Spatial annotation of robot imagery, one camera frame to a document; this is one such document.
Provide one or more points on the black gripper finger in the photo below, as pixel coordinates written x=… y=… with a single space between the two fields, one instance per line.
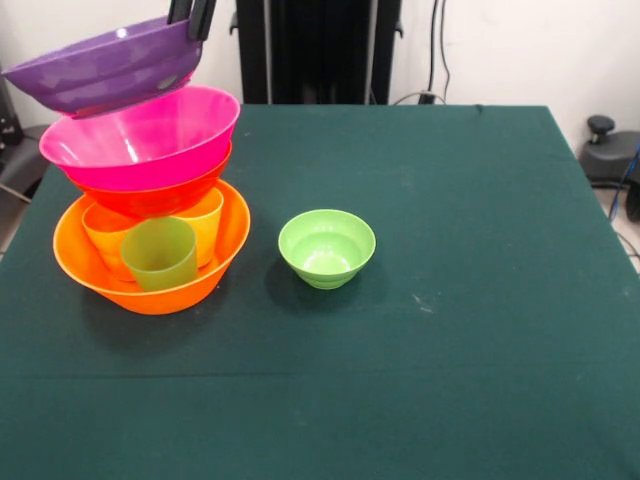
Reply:
x=202 y=20
x=179 y=11

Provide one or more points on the wide purple bowl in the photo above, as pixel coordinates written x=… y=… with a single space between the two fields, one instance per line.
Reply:
x=100 y=75

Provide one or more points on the large pink bowl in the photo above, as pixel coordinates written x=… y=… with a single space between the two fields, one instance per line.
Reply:
x=150 y=145

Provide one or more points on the wide red bowl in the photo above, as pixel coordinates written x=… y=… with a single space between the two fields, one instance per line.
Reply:
x=150 y=200

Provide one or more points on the yellow cup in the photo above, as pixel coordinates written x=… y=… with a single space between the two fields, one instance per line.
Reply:
x=207 y=230

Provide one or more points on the orange cup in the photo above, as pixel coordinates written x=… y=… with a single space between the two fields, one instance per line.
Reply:
x=105 y=245

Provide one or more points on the green cup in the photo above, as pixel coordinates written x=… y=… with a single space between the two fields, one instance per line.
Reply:
x=160 y=265

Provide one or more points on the small green bowl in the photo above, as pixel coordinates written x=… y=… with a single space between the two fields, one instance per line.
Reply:
x=325 y=250

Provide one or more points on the large orange bowl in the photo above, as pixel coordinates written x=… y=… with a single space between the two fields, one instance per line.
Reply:
x=150 y=300

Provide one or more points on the black chair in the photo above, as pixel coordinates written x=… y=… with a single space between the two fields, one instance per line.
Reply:
x=25 y=160

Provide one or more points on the dark green table cloth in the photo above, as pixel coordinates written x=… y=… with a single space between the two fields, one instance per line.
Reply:
x=400 y=350

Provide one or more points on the black floor device with knob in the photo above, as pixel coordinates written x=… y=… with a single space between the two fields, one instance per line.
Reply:
x=605 y=160

